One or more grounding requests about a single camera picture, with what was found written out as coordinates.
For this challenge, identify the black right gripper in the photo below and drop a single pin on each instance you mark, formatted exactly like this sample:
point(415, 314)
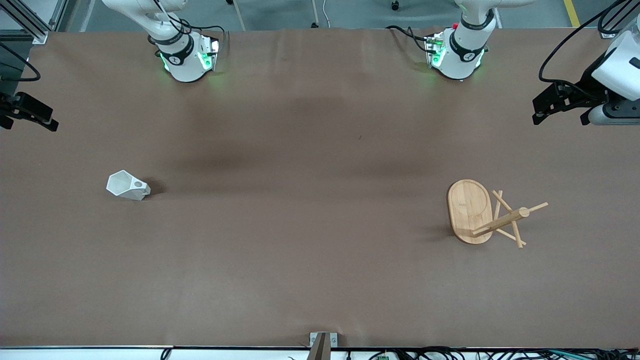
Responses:
point(6, 107)

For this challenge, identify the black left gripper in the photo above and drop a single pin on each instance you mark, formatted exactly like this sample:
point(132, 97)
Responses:
point(588, 88)

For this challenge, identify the white faceted cup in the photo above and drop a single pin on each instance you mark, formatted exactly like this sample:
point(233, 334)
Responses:
point(121, 184)

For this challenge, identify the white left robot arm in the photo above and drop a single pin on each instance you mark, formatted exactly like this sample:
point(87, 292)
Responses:
point(462, 50)

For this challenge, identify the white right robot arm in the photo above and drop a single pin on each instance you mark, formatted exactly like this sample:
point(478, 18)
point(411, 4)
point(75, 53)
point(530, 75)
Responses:
point(182, 57)

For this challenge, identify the wooden cup rack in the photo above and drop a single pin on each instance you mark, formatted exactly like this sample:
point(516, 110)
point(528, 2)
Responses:
point(469, 210)

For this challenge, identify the black chair caster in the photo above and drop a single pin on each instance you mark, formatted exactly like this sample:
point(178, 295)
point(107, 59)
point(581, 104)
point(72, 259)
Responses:
point(395, 5)

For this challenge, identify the thin metal leg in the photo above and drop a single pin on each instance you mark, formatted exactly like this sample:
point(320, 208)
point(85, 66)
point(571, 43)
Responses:
point(240, 17)
point(315, 15)

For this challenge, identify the large table cover sheet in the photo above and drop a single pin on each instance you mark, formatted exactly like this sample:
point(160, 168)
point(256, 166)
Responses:
point(320, 240)

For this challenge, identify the aluminium frame post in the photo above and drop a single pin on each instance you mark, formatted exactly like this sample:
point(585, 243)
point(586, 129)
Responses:
point(39, 35)

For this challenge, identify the white table edge rail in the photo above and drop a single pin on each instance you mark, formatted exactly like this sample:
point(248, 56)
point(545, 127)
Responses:
point(100, 354)

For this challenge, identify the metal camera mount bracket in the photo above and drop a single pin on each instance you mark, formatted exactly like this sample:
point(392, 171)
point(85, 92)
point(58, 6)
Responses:
point(323, 345)

